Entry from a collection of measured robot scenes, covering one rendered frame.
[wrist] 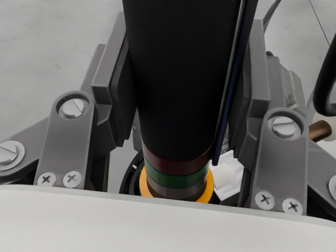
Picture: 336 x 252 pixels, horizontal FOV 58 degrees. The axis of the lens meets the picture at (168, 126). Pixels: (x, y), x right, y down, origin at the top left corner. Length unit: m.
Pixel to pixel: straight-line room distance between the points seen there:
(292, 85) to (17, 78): 2.16
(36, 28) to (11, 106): 0.88
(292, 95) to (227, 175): 0.44
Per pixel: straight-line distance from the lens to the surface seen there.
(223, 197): 0.21
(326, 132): 0.26
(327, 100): 0.21
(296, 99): 0.63
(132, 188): 0.42
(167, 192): 0.15
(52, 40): 2.78
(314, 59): 2.65
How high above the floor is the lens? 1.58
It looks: 53 degrees down
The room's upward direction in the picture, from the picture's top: 1 degrees counter-clockwise
